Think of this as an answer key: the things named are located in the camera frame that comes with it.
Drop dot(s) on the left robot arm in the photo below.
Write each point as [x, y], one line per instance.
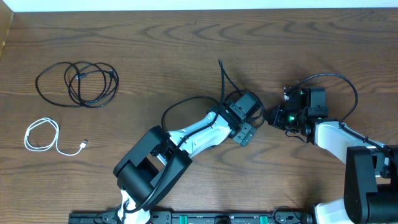
[146, 174]

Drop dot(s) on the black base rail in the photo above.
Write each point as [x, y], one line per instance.
[282, 215]

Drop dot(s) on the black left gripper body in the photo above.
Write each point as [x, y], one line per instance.
[250, 132]

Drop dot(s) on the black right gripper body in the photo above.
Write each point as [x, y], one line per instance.
[288, 119]

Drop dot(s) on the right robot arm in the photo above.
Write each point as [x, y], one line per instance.
[370, 187]

